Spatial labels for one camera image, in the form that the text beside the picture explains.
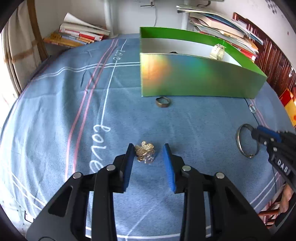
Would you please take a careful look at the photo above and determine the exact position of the beige curtain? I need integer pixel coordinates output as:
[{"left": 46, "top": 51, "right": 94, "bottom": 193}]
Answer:
[{"left": 1, "top": 1, "right": 48, "bottom": 95}]

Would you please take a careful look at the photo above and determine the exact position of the blue striped bed sheet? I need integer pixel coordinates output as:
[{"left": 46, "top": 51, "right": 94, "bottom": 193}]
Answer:
[{"left": 1, "top": 37, "right": 293, "bottom": 240}]

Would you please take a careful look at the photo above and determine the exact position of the red and yellow bag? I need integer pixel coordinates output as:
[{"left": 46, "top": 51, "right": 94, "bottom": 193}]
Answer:
[{"left": 280, "top": 89, "right": 296, "bottom": 128}]

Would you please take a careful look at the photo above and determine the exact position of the green cardboard box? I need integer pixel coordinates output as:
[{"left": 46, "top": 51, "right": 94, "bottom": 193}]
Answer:
[{"left": 140, "top": 27, "right": 267, "bottom": 98}]

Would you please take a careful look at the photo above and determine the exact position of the bronze metal ring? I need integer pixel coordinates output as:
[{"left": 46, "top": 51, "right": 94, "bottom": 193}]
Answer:
[{"left": 155, "top": 96, "right": 172, "bottom": 108}]

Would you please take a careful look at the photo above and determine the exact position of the large stack of books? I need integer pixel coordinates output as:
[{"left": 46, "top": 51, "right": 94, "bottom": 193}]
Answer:
[{"left": 176, "top": 1, "right": 263, "bottom": 62}]

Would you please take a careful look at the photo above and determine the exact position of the red wooden headboard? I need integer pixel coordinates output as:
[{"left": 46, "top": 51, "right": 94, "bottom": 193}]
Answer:
[{"left": 232, "top": 12, "right": 295, "bottom": 96}]

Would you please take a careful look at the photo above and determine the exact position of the silver metal bangle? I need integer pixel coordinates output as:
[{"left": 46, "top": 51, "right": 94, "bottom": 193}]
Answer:
[{"left": 235, "top": 123, "right": 260, "bottom": 159}]

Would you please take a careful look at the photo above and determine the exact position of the white wrist watch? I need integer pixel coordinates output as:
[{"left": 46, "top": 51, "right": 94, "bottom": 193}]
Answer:
[{"left": 209, "top": 44, "right": 225, "bottom": 61}]

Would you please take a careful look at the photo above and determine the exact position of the gold pearl brooch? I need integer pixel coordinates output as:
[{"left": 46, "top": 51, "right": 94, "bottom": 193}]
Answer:
[{"left": 134, "top": 141, "right": 155, "bottom": 164}]

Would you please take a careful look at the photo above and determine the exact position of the small stack of books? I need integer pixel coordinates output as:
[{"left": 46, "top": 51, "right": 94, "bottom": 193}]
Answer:
[{"left": 43, "top": 13, "right": 110, "bottom": 48}]

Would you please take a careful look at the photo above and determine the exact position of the person's right hand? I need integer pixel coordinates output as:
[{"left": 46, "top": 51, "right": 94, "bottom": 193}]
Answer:
[{"left": 279, "top": 183, "right": 294, "bottom": 213}]

